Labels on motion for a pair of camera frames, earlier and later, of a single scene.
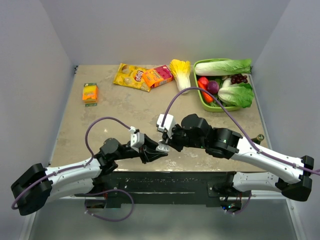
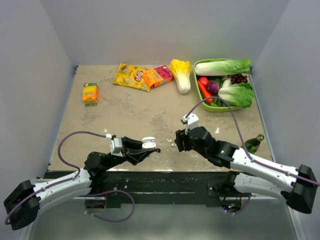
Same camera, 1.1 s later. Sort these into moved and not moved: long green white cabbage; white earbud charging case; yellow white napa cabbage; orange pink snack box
Moved: white earbud charging case
Not moved: orange pink snack box; long green white cabbage; yellow white napa cabbage
